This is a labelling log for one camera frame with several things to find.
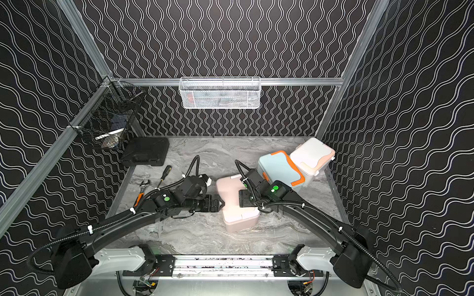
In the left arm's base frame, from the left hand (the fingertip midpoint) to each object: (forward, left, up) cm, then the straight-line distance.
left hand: (218, 202), depth 76 cm
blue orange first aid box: (+20, -26, 0) cm, 33 cm away
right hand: (+3, -12, -1) cm, 12 cm away
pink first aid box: (-6, -8, -1) cm, 10 cm away
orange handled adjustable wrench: (+14, +43, -15) cm, 48 cm away
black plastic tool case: (+33, +46, -10) cm, 58 cm away
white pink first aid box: (+28, -44, -1) cm, 52 cm away
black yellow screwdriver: (+23, +33, -15) cm, 43 cm away
